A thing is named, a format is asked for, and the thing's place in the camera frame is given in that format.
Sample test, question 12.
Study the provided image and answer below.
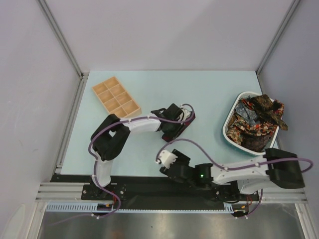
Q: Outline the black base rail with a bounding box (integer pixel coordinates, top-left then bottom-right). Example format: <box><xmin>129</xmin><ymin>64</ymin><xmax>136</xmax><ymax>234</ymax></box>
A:
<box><xmin>50</xmin><ymin>174</ymin><xmax>260</xmax><ymax>211</ymax></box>

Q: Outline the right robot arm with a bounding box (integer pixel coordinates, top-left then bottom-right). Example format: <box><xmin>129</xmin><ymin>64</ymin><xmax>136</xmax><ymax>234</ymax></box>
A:
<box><xmin>156</xmin><ymin>148</ymin><xmax>305</xmax><ymax>200</ymax></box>

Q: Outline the aluminium frame post right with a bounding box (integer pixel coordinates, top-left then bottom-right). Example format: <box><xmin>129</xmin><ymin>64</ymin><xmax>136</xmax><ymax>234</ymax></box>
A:
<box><xmin>256</xmin><ymin>0</ymin><xmax>302</xmax><ymax>77</ymax></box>

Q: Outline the grey blue tie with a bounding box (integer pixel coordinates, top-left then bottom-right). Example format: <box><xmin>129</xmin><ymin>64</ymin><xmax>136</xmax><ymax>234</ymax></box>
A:
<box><xmin>235</xmin><ymin>102</ymin><xmax>261</xmax><ymax>126</ymax></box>

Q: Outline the red navy striped tie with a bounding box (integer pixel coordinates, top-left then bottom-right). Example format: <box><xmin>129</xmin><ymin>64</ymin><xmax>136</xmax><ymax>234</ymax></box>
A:
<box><xmin>165</xmin><ymin>111</ymin><xmax>195</xmax><ymax>142</ymax></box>

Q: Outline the wooden compartment tray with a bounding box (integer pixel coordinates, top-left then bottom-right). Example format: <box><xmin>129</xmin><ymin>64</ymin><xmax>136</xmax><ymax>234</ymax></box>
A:
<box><xmin>92</xmin><ymin>76</ymin><xmax>142</xmax><ymax>118</ymax></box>

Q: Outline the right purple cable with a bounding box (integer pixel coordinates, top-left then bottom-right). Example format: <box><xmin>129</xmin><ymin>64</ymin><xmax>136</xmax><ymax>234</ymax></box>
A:
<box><xmin>155</xmin><ymin>138</ymin><xmax>314</xmax><ymax>220</ymax></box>

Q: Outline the aluminium frame post left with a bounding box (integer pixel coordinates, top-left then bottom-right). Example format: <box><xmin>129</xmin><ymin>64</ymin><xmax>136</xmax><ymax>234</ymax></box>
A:
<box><xmin>36</xmin><ymin>0</ymin><xmax>89</xmax><ymax>79</ymax></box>

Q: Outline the purple cable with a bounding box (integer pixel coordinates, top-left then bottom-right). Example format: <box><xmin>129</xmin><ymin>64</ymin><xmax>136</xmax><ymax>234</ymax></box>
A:
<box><xmin>48</xmin><ymin>103</ymin><xmax>195</xmax><ymax>226</ymax></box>
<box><xmin>155</xmin><ymin>138</ymin><xmax>314</xmax><ymax>220</ymax></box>

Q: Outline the red floral patterned tie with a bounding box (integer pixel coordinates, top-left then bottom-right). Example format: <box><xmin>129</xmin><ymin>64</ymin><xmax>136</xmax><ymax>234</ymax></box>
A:
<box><xmin>226</xmin><ymin>113</ymin><xmax>277</xmax><ymax>146</ymax></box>

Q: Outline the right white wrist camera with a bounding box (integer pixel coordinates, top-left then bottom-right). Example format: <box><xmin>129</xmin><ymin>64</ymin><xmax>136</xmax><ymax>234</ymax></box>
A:
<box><xmin>155</xmin><ymin>150</ymin><xmax>177</xmax><ymax>169</ymax></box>

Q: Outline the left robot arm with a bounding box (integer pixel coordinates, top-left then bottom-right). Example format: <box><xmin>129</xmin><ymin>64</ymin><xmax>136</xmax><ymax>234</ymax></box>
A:
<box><xmin>88</xmin><ymin>104</ymin><xmax>195</xmax><ymax>199</ymax></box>

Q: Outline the grey cable duct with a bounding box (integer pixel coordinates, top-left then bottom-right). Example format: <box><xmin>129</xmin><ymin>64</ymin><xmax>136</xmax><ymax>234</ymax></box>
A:
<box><xmin>46</xmin><ymin>201</ymin><xmax>265</xmax><ymax>214</ymax></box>

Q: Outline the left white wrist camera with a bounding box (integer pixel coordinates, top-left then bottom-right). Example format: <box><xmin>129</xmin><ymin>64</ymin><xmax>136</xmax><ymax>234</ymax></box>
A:
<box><xmin>179</xmin><ymin>108</ymin><xmax>193</xmax><ymax>121</ymax></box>

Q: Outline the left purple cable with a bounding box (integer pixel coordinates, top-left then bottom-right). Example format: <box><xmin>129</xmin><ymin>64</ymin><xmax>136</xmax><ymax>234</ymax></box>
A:
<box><xmin>48</xmin><ymin>103</ymin><xmax>195</xmax><ymax>226</ymax></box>

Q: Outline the dark paisley tie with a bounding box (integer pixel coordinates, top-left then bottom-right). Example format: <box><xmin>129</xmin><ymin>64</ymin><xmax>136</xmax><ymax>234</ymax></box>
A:
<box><xmin>240</xmin><ymin>94</ymin><xmax>288</xmax><ymax>131</ymax></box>

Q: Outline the white laundry basket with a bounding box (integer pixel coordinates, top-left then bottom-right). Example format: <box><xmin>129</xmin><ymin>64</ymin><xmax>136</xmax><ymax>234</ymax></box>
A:
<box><xmin>222</xmin><ymin>91</ymin><xmax>280</xmax><ymax>156</ymax></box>

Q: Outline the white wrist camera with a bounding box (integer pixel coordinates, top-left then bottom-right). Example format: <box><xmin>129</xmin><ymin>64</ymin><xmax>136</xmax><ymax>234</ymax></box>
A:
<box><xmin>155</xmin><ymin>150</ymin><xmax>177</xmax><ymax>169</ymax></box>
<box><xmin>179</xmin><ymin>108</ymin><xmax>193</xmax><ymax>121</ymax></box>

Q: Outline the aluminium frame post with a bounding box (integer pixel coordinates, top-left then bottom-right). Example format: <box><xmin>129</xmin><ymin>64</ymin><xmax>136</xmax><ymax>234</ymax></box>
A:
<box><xmin>36</xmin><ymin>0</ymin><xmax>89</xmax><ymax>79</ymax></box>
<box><xmin>256</xmin><ymin>0</ymin><xmax>302</xmax><ymax>77</ymax></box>

